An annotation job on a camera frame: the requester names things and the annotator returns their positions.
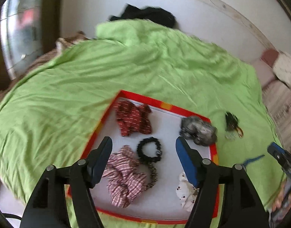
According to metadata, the person's right hand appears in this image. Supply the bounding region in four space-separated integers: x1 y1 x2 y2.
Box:
272 182 289 212

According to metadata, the stained glass door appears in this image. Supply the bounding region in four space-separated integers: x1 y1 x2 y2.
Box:
0 0 45 79

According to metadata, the striped pink bedding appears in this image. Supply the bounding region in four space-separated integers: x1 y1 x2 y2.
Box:
262 78 291 149

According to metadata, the red polka dot scrunchie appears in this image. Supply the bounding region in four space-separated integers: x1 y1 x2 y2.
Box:
115 100 152 137

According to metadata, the red white plaid scrunchie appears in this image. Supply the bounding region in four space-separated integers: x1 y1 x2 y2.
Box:
102 145 148 207

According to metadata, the black hair claw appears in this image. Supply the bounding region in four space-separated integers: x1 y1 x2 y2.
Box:
225 111 244 140

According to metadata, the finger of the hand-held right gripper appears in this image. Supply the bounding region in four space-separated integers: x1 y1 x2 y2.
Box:
267 142 291 172

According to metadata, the leopard print hair tie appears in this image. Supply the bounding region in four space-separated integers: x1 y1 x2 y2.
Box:
143 161 158 192

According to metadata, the white printed scrunchie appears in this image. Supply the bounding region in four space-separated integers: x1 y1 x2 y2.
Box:
176 172 200 212

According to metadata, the red shallow box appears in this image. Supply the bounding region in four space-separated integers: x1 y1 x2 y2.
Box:
66 90 219 225

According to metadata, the pink pillow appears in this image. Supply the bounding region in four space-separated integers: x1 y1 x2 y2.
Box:
254 48 280 87

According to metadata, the green bed sheet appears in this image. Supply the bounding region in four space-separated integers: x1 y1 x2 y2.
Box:
0 19 287 228

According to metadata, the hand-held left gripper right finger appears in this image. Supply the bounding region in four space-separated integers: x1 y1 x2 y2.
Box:
175 136 269 228

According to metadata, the brown patterned blanket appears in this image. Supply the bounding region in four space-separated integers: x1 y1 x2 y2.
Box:
29 31 93 76

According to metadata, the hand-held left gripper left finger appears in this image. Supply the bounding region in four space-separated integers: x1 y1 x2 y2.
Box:
19 136 113 228

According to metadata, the black cloth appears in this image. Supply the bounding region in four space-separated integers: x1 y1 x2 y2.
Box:
108 3 177 29

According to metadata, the grey furry scrunchie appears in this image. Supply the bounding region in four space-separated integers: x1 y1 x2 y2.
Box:
179 116 218 146

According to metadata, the black scrunchie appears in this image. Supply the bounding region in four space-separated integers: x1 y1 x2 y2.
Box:
136 137 164 164

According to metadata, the white crumpled cloth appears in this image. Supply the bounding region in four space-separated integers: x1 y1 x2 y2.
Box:
272 52 291 89

